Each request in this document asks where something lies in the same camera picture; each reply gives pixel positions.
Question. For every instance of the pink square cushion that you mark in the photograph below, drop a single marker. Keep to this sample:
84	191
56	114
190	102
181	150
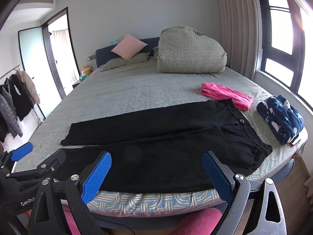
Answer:
129	47

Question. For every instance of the yellow plush toy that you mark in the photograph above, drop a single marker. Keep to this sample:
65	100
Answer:
86	70

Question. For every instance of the folded pink garment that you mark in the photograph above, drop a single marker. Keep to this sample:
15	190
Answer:
219	92

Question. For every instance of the grey flat pillow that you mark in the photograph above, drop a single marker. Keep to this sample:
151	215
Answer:
119	62

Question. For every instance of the beige curtain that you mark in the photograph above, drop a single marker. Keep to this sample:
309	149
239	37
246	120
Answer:
241	35

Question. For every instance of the clothes rack with jackets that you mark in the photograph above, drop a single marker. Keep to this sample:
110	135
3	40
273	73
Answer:
19	98

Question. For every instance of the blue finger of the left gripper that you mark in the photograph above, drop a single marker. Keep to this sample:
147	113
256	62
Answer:
21	152

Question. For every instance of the navy star patterned garment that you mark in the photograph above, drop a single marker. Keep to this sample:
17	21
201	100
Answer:
284	120

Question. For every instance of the glass sliding door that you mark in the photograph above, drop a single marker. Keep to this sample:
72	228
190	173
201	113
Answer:
48	57

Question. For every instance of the dark framed window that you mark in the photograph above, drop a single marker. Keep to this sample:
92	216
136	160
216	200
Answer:
287	46

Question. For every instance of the black pants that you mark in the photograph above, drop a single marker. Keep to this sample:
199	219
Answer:
160	150

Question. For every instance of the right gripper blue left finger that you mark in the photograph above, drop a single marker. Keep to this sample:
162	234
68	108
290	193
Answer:
94	176

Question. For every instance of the pink trousers of person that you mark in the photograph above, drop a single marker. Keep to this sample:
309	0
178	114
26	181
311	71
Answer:
202	222

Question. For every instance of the bed with patterned sheet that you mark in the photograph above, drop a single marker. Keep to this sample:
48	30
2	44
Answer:
138	87

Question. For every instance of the dark blue headboard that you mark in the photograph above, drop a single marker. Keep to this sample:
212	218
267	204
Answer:
105	54

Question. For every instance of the rolled patterned duvet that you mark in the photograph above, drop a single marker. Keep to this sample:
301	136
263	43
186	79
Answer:
185	50

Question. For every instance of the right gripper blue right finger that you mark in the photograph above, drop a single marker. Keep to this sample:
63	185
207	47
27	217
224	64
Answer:
220	175

